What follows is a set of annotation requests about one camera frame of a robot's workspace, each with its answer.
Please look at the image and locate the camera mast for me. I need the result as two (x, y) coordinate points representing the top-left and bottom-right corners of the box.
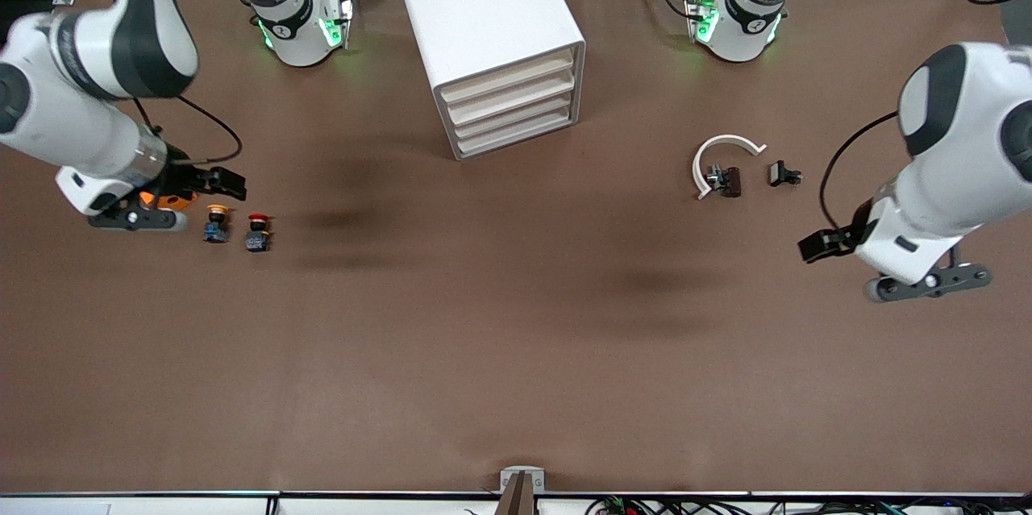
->
(493, 472), (537, 515)

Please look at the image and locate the orange box with hole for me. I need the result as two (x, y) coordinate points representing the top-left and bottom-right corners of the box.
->
(137, 189), (200, 212)

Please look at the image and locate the white curved plastic clip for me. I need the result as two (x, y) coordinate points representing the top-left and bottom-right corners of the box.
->
(692, 134), (768, 201)

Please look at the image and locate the orange push button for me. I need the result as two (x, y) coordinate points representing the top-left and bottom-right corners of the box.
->
(202, 204), (236, 245)

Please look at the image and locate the brown switch block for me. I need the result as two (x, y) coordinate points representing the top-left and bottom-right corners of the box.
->
(705, 165), (743, 199)

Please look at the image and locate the grey metal mount bracket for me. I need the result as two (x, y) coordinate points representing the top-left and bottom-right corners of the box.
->
(500, 466), (546, 493)

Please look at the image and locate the red push button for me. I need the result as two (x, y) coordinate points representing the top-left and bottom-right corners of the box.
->
(244, 213), (275, 254)

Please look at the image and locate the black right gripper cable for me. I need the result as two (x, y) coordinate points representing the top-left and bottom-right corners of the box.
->
(131, 94), (243, 168)

